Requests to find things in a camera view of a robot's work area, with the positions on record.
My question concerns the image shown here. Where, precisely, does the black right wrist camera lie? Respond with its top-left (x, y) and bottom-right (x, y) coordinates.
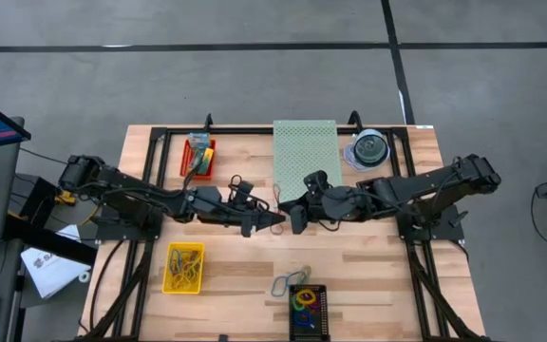
top-left (303, 169), bottom-right (330, 195)

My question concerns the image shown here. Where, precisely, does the clear disc spindle case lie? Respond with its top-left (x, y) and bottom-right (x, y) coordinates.
top-left (343, 127), bottom-right (391, 173)

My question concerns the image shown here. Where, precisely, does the black metal table frame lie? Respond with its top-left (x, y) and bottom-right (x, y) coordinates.
top-left (81, 123), bottom-right (491, 342)

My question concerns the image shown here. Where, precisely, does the red plastic basket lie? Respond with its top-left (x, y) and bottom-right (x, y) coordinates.
top-left (179, 137), bottom-right (217, 181)

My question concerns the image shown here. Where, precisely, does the black box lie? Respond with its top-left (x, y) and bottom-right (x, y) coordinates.
top-left (9, 173), bottom-right (61, 229)

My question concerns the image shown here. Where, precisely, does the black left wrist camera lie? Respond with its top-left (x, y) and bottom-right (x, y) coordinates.
top-left (233, 179), bottom-right (256, 204)

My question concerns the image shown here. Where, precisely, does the black plastic basket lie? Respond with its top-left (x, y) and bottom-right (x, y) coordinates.
top-left (288, 283), bottom-right (331, 342)

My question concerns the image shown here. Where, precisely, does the yellow cable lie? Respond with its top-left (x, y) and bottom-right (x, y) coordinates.
top-left (54, 188), bottom-right (99, 225)

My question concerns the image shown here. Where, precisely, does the mint green perforated metal shelf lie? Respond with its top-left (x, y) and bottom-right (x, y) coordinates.
top-left (272, 119), bottom-right (345, 203)

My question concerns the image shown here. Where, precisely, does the thick dark cable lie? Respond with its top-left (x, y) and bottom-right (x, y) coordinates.
top-left (87, 238), bottom-right (128, 336)

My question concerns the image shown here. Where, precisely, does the yellow coil wristband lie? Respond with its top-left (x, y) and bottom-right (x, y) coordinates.
top-left (295, 289), bottom-right (318, 308)

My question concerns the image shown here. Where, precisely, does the yellow plastic basket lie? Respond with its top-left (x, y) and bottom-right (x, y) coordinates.
top-left (160, 241), bottom-right (207, 295)

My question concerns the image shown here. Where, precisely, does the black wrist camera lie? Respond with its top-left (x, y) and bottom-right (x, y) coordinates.
top-left (303, 169), bottom-right (330, 195)
top-left (233, 179), bottom-right (256, 204)

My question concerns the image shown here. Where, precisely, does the blue coil wristband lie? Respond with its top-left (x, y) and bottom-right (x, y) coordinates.
top-left (293, 311), bottom-right (315, 329)

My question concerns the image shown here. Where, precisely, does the thin black cable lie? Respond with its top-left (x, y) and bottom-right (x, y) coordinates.
top-left (19, 146), bottom-right (70, 166)

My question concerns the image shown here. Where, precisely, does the yellow green crayon box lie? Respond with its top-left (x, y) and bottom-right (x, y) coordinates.
top-left (197, 146), bottom-right (217, 177)
top-left (186, 147), bottom-right (206, 177)

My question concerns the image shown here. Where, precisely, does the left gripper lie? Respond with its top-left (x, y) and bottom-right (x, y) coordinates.
top-left (191, 184), bottom-right (287, 238)

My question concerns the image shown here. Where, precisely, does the small green card box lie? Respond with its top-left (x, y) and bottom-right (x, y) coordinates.
top-left (187, 132), bottom-right (212, 151)

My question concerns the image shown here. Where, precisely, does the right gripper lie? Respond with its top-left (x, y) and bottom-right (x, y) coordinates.
top-left (277, 185), bottom-right (375, 236)

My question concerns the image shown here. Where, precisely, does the blue rubber band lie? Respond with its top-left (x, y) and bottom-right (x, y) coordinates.
top-left (271, 274), bottom-right (294, 299)
top-left (169, 249), bottom-right (183, 276)

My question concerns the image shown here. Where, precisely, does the white paper sheet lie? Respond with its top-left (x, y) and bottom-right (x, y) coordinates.
top-left (20, 225), bottom-right (93, 300)

